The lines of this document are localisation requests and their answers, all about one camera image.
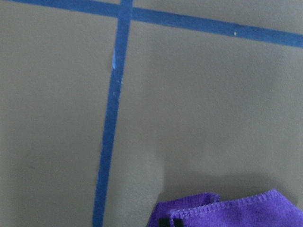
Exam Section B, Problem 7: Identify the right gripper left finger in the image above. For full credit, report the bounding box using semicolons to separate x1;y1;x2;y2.
158;218;169;227

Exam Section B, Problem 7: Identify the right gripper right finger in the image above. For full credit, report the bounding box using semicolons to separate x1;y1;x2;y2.
173;218;183;227

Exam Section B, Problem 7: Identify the purple towel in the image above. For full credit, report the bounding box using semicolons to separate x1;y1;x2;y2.
147;189;303;227

